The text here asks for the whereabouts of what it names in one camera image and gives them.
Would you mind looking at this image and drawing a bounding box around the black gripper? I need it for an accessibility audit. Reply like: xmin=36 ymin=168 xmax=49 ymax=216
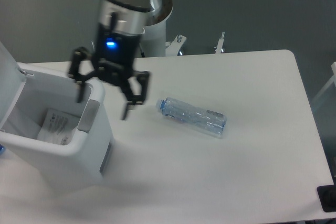
xmin=68 ymin=24 xmax=151 ymax=120

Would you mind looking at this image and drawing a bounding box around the clear plastic packaging bag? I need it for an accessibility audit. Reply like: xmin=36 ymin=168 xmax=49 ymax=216
xmin=37 ymin=108 xmax=79 ymax=146

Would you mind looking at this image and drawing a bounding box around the clear plastic water bottle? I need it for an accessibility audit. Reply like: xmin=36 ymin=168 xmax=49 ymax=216
xmin=156 ymin=97 xmax=227 ymax=138

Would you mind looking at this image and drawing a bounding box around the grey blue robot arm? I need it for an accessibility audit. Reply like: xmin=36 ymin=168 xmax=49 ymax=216
xmin=68 ymin=0 xmax=151 ymax=120

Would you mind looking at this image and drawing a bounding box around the white trash can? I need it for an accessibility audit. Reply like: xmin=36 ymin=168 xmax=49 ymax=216
xmin=1 ymin=47 xmax=113 ymax=185

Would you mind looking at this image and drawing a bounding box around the blue object at left edge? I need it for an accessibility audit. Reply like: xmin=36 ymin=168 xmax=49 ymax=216
xmin=0 ymin=145 xmax=6 ymax=156

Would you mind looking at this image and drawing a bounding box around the black clamp at table edge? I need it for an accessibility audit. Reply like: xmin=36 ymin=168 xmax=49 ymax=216
xmin=317 ymin=185 xmax=335 ymax=212

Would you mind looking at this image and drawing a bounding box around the white pedestal base frame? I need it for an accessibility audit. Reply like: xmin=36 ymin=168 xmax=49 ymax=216
xmin=90 ymin=31 xmax=226 ymax=60

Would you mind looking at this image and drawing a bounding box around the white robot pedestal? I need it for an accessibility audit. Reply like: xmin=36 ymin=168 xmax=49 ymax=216
xmin=140 ymin=0 xmax=173 ymax=58

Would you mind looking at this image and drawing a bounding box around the white frame at right edge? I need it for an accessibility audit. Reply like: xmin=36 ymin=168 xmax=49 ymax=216
xmin=311 ymin=62 xmax=335 ymax=112

